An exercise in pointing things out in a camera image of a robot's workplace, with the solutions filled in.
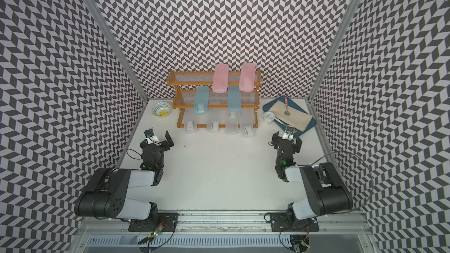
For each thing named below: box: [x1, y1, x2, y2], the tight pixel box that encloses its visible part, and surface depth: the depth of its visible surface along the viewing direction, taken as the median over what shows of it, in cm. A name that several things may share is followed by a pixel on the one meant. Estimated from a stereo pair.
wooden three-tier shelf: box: [166, 70, 263, 129], surface depth 104 cm
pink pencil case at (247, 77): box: [239, 62, 257, 92], surface depth 87 cm
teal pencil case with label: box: [193, 85, 210, 115], surface depth 95 cm
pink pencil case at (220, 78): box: [212, 63, 230, 94], surface depth 88 cm
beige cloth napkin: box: [270, 100, 313, 132], surface depth 112 cm
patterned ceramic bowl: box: [152, 101, 172, 118], surface depth 114 cm
